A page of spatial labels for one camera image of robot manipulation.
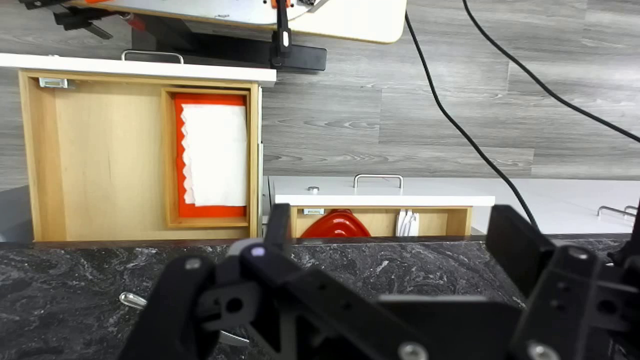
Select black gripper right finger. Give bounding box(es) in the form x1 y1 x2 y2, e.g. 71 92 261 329
485 203 640 360

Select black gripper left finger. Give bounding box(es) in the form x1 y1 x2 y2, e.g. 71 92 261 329
117 203 427 360

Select orange drawer liner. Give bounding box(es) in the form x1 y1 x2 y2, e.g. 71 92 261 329
170 92 249 220

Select closed white drawer front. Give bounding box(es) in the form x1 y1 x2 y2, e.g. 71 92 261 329
493 177 640 237

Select large open wooden drawer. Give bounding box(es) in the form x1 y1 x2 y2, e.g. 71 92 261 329
0 49 277 246

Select white items in drawer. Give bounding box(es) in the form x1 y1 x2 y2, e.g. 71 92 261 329
396 207 421 239

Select narrow open wooden drawer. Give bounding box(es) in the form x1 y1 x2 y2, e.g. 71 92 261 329
266 172 497 241

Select red plastic bowl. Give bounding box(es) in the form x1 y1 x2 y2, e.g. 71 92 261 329
297 208 374 241

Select white folded cloth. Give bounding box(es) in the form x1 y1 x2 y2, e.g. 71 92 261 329
178 102 249 208

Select black stand base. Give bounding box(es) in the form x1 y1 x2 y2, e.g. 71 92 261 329
268 0 328 77

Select white table top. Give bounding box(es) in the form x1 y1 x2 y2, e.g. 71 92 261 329
65 0 407 46

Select black floor cable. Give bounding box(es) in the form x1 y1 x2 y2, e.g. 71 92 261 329
460 0 640 145
403 10 543 232

